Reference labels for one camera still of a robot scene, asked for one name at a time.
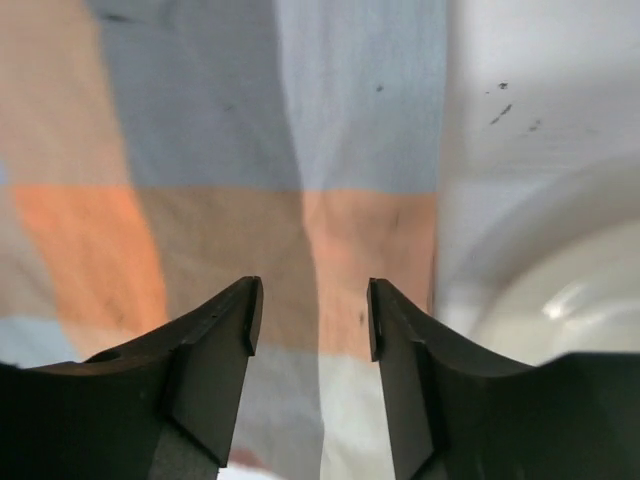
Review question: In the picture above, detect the cream ceramic plate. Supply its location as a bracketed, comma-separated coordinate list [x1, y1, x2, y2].
[472, 222, 639, 365]

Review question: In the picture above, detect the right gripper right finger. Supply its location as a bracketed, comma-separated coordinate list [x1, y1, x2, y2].
[367, 277, 541, 480]

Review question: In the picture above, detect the orange blue checkered cloth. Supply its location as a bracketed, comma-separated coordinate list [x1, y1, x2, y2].
[1, 1, 447, 479]

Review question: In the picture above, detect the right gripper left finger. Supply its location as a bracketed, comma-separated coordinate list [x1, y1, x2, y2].
[82, 275, 264, 471]

